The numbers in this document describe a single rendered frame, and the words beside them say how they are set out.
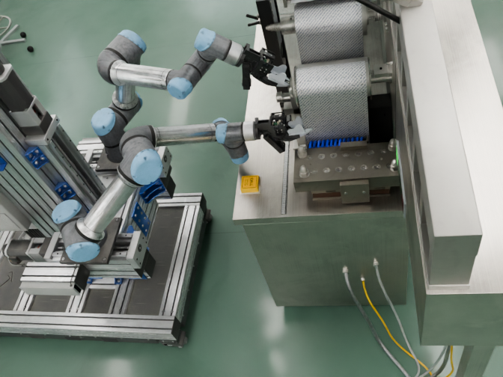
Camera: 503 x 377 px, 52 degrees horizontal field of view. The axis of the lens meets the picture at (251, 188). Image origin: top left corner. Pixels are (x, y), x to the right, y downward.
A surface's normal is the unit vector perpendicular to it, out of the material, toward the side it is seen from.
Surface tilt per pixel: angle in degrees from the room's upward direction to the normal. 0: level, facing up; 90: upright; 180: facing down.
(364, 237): 90
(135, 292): 0
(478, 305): 90
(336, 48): 92
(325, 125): 90
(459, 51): 0
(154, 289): 0
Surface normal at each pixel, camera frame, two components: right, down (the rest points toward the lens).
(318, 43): -0.07, 0.82
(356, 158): -0.22, -0.60
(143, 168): 0.54, 0.54
